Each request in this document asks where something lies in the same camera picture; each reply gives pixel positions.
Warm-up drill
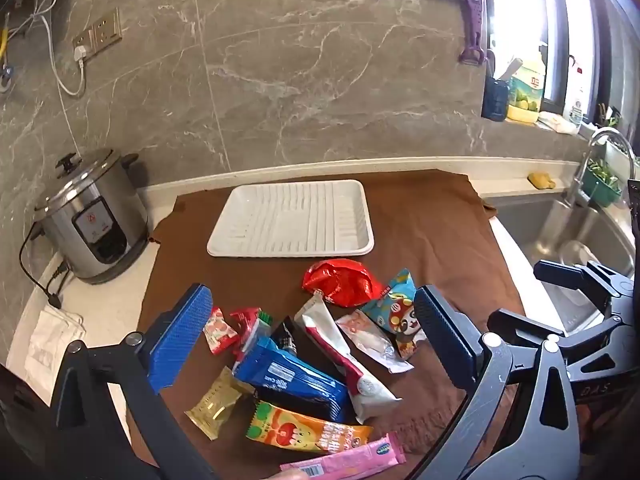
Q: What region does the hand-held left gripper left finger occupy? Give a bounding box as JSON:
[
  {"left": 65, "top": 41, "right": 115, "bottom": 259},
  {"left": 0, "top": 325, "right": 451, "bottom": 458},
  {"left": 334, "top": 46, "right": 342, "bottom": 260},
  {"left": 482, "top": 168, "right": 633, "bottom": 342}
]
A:
[{"left": 47, "top": 282, "right": 221, "bottom": 480}]

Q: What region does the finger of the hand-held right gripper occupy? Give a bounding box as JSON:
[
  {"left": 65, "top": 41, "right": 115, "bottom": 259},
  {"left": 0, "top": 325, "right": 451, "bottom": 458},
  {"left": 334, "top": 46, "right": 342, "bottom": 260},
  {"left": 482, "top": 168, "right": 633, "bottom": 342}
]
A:
[
  {"left": 487, "top": 308, "right": 626, "bottom": 361},
  {"left": 533, "top": 259, "right": 636, "bottom": 311}
]

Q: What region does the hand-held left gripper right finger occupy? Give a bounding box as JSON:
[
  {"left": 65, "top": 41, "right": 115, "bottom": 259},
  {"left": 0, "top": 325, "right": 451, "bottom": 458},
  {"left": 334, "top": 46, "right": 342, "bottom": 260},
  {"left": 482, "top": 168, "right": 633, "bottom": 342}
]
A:
[{"left": 400, "top": 284, "right": 587, "bottom": 480}]

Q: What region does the small strawberry candy packet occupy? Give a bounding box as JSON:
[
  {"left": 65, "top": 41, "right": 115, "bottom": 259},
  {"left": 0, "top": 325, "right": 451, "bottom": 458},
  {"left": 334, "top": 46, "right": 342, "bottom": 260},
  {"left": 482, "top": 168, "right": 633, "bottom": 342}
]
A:
[{"left": 202, "top": 306, "right": 240, "bottom": 356}]

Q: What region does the blue panda snack packet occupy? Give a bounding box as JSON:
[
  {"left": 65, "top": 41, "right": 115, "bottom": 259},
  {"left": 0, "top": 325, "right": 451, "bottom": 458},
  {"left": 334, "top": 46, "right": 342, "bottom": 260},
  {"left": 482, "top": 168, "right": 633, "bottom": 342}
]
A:
[{"left": 360, "top": 268, "right": 428, "bottom": 359}]

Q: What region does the red and green snack packet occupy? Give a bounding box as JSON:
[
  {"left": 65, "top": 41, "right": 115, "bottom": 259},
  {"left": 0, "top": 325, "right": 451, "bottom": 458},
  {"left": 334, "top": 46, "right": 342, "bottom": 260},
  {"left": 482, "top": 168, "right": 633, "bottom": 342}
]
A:
[{"left": 229, "top": 306, "right": 275, "bottom": 366}]

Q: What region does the clear packet with orange print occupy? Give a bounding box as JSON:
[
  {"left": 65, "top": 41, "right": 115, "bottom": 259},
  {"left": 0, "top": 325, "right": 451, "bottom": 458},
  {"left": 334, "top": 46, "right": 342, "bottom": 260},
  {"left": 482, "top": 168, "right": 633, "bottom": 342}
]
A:
[{"left": 335, "top": 310, "right": 415, "bottom": 374}]

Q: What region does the gold snack packet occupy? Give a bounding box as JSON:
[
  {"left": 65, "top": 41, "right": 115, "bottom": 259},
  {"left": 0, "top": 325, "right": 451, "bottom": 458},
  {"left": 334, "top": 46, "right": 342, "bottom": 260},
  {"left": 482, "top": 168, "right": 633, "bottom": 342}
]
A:
[{"left": 184, "top": 366, "right": 256, "bottom": 441}]

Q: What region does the white and red long packet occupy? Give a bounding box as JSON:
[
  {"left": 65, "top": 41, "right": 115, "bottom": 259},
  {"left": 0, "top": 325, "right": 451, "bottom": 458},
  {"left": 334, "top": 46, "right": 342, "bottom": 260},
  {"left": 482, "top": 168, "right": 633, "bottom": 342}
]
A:
[{"left": 294, "top": 293, "right": 403, "bottom": 425}]

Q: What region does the black snack packet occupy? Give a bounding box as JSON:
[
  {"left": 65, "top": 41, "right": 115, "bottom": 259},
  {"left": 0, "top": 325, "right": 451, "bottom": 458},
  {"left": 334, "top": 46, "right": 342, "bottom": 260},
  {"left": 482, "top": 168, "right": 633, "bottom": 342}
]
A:
[{"left": 270, "top": 316, "right": 301, "bottom": 356}]

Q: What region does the red foil snack packet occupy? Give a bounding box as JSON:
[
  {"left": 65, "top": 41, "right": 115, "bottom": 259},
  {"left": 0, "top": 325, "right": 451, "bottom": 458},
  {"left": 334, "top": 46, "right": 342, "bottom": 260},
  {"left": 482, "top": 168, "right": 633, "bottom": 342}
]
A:
[{"left": 302, "top": 258, "right": 383, "bottom": 308}]

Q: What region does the blue cookie packet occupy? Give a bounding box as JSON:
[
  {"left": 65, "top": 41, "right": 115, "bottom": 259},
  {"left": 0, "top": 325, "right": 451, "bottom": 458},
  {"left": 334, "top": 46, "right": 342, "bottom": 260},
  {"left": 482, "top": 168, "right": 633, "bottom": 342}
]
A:
[{"left": 232, "top": 337, "right": 351, "bottom": 423}]

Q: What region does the orange snack packet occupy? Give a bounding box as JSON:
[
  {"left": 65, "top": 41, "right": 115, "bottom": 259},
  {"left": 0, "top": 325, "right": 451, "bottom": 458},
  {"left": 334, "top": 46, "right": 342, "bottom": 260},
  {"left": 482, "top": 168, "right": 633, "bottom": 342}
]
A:
[{"left": 245, "top": 400, "right": 375, "bottom": 456}]

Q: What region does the pink snack packet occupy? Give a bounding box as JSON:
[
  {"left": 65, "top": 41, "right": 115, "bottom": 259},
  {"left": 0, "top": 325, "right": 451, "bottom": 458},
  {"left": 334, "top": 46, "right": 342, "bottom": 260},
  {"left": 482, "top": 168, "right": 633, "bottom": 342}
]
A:
[{"left": 280, "top": 431, "right": 407, "bottom": 480}]

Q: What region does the white ribbed plastic tray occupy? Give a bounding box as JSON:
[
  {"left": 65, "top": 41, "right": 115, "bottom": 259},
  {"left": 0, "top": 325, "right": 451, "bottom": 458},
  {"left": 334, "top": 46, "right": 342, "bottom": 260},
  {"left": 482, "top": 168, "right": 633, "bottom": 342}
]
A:
[{"left": 206, "top": 179, "right": 375, "bottom": 259}]

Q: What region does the green basket with greens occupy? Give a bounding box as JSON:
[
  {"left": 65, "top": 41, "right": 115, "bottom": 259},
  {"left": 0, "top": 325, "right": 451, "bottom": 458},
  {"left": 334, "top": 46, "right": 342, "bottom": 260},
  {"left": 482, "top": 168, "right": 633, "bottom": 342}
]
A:
[{"left": 580, "top": 157, "right": 626, "bottom": 208}]

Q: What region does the steel faucet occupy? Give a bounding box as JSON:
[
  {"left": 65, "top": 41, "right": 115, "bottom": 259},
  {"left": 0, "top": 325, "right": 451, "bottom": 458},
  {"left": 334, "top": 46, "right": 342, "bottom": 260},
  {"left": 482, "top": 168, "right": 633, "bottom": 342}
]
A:
[{"left": 565, "top": 127, "right": 637, "bottom": 208}]

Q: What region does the brown cloth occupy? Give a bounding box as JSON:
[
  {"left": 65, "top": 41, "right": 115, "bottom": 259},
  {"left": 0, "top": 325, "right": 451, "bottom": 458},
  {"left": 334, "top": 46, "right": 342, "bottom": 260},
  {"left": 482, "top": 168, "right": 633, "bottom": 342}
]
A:
[{"left": 125, "top": 169, "right": 526, "bottom": 480}]

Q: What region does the steel rice cooker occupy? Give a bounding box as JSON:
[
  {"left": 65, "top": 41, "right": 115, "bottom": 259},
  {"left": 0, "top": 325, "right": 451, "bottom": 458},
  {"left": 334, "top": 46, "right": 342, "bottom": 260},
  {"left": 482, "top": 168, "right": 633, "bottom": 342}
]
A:
[{"left": 34, "top": 148, "right": 151, "bottom": 286}]

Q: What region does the white rag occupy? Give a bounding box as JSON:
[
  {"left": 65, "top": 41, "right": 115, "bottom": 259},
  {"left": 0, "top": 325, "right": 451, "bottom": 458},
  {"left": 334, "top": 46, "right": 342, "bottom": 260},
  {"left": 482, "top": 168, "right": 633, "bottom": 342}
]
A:
[{"left": 537, "top": 110, "right": 581, "bottom": 135}]

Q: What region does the potted plant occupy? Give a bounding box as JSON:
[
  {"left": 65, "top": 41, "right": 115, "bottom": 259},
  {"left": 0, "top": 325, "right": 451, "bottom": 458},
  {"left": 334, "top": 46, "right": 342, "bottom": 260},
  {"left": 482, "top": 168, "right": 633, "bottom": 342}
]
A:
[{"left": 597, "top": 104, "right": 623, "bottom": 128}]

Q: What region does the white detergent bottle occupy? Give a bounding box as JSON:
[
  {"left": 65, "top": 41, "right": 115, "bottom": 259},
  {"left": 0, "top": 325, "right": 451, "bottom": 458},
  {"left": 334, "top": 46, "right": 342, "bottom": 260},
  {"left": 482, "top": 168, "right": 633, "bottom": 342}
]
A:
[{"left": 562, "top": 57, "right": 589, "bottom": 128}]

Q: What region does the blue knife holder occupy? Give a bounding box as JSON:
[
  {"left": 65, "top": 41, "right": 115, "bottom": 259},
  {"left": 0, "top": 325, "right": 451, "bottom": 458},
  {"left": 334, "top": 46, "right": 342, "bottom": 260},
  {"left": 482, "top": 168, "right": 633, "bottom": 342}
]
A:
[{"left": 481, "top": 77, "right": 511, "bottom": 122}]

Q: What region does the purple peeler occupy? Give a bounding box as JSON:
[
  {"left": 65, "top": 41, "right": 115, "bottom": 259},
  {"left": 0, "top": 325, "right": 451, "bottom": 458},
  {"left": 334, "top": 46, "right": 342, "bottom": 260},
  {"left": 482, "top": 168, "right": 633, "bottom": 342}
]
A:
[{"left": 459, "top": 0, "right": 488, "bottom": 66}]

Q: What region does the window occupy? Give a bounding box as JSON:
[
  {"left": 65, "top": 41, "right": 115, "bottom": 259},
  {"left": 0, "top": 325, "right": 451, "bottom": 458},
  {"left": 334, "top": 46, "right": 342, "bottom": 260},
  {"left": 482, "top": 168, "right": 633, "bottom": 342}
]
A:
[{"left": 487, "top": 0, "right": 640, "bottom": 121}]

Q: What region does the black power cord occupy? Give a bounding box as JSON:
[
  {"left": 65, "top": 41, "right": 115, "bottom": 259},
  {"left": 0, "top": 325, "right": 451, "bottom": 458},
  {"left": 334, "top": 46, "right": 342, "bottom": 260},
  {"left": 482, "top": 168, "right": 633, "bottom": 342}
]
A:
[{"left": 19, "top": 222, "right": 68, "bottom": 311}]

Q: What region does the beige handled knife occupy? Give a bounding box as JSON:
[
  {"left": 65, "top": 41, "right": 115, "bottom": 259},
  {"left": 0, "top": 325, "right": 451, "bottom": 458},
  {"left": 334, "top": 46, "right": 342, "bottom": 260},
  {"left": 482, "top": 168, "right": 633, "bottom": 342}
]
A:
[{"left": 500, "top": 57, "right": 524, "bottom": 84}]

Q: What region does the white plug with cable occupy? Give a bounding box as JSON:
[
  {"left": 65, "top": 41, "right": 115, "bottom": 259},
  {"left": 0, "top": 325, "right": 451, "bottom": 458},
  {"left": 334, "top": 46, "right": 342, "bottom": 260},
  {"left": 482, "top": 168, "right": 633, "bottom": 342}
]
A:
[{"left": 10, "top": 0, "right": 86, "bottom": 97}]

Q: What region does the wall socket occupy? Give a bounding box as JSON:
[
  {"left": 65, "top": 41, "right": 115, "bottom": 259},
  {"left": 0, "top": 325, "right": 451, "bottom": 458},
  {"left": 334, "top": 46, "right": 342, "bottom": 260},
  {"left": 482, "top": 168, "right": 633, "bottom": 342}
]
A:
[{"left": 71, "top": 7, "right": 123, "bottom": 56}]

